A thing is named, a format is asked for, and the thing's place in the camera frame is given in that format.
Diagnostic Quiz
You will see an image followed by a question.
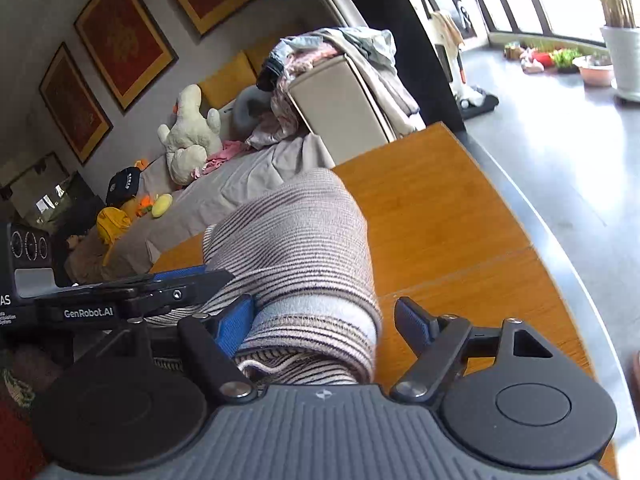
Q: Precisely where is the brown ribbed sweater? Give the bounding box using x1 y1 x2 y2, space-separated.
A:
150 169 382 386

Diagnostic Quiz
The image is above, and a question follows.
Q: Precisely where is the pile of clothes on armrest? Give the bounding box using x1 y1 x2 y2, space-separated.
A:
256 27 416 116

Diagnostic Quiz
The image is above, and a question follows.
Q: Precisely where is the yellow small plush toy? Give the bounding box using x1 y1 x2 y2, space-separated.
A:
151 194 174 219

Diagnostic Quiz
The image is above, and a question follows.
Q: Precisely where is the yellow backpack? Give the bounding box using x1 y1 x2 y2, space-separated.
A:
96 207 132 266

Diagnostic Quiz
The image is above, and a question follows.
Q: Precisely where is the black cap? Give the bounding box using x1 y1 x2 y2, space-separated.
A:
105 166 141 208

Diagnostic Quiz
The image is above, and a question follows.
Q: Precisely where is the pink cloth on sofa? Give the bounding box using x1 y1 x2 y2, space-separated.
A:
191 141 246 179

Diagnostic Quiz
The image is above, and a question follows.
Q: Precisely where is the cream plush duck toy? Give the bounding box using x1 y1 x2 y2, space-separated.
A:
157 84 222 185

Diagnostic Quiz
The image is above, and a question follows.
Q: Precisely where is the grey neck pillow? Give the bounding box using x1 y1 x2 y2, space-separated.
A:
231 86 272 141

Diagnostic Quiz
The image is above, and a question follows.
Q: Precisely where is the yellow cushion left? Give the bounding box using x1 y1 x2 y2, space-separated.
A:
198 51 256 110

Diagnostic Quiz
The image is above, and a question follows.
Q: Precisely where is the beige sofa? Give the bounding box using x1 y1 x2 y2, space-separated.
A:
64 55 420 284

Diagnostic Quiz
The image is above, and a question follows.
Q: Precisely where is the pink basin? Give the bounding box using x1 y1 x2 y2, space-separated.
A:
573 54 613 88

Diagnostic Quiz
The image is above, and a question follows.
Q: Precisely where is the white plant pot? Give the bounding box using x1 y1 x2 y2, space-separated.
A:
601 26 640 102

